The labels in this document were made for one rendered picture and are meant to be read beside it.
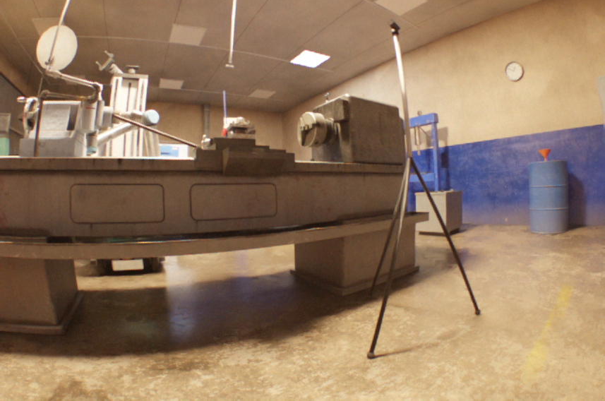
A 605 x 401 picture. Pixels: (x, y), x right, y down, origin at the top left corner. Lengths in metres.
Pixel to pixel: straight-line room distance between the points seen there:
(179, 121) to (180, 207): 7.68
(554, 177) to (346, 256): 2.88
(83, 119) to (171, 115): 7.54
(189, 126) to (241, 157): 7.72
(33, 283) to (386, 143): 2.34
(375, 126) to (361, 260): 0.95
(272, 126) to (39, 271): 9.12
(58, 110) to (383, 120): 2.13
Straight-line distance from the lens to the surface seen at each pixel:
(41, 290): 1.55
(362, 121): 2.02
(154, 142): 2.35
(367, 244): 1.90
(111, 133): 2.33
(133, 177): 1.40
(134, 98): 2.87
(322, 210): 1.72
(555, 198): 3.89
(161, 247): 1.26
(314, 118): 1.93
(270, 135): 9.80
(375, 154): 2.06
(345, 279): 1.83
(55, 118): 1.69
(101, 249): 1.27
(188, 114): 9.11
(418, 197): 3.90
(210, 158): 1.40
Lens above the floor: 0.67
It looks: 3 degrees up
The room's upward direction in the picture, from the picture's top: 2 degrees counter-clockwise
